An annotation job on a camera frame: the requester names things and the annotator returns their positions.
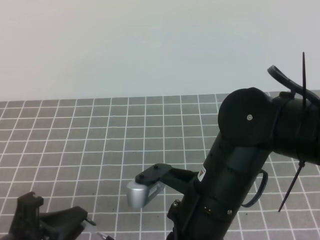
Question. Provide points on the black pen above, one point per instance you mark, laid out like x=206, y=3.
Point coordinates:
x=104, y=236

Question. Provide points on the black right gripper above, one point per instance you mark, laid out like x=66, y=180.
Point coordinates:
x=216, y=194

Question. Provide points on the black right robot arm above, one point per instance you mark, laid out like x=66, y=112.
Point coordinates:
x=251, y=126

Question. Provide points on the grey grid tablecloth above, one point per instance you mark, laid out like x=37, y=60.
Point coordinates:
x=84, y=152

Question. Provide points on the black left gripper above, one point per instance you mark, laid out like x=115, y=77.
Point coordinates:
x=30, y=224

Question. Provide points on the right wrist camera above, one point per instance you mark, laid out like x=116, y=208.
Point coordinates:
x=146, y=185

